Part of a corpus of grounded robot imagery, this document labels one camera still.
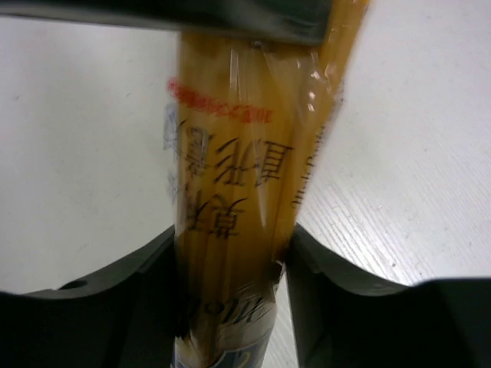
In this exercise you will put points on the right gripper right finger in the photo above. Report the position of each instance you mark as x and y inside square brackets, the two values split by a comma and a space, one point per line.
[344, 316]

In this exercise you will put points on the orange blue pasta bag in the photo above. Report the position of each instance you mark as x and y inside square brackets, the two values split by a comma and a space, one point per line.
[246, 126]

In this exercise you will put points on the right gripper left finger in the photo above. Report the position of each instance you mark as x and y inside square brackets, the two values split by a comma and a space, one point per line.
[122, 315]

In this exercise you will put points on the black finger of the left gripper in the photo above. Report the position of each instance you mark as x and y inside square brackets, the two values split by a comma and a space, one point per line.
[295, 22]

